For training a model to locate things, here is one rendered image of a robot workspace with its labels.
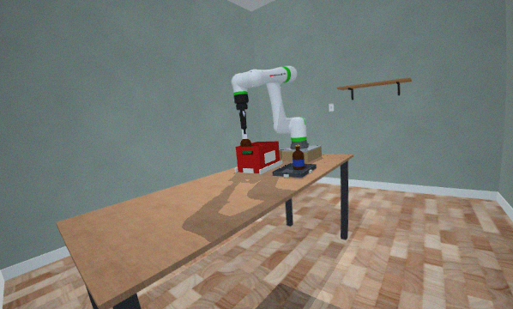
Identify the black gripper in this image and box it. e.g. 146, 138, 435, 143
236, 104, 248, 139

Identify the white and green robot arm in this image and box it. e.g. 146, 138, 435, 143
232, 66, 309, 149

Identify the red plastic crate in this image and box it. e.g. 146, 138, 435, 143
236, 142, 280, 173

